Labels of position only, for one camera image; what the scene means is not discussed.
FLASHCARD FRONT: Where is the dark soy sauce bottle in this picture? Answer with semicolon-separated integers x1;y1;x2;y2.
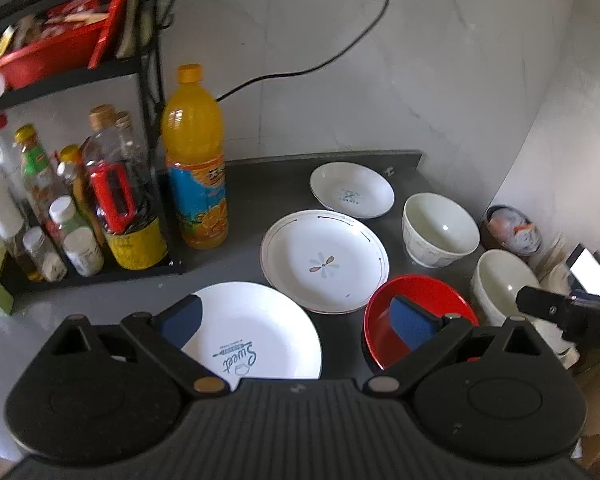
82;104;168;271

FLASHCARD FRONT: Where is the red black bowl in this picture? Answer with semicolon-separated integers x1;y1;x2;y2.
363;274;478;370

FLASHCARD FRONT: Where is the red plastic basket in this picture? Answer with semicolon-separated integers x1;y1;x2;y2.
0;0;126;90

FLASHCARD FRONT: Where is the white patterned bowl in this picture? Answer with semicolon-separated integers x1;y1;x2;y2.
402;193;480;269

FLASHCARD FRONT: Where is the black wire kitchen rack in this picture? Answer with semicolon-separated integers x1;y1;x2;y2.
0;0;185;288

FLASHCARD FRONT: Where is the small spice jar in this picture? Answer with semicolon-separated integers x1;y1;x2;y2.
22;226;68;283

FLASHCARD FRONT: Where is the black power cable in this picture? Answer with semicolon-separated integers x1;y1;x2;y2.
214;0;399;104

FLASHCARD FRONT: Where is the white plate Bakery print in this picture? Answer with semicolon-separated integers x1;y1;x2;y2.
310;162;394;220

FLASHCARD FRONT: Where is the brown pot with packets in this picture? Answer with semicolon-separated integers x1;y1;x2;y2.
479;205;542;262

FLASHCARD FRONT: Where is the white plate flower print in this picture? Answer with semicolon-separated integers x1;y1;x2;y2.
260;209;390;315

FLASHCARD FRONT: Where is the white plate Sweet print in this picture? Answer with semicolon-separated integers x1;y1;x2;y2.
183;282;323;388

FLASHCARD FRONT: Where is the orange juice bottle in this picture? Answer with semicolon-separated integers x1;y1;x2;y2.
161;64;228;250

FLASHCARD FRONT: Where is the smartphone with lit screen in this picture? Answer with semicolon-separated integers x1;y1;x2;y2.
566;244;600;297

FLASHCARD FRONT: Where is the green label sauce bottle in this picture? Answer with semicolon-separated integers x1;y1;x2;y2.
15;124;66;237

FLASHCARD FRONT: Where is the small white cap jar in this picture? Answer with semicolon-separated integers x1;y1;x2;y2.
48;195;104;278

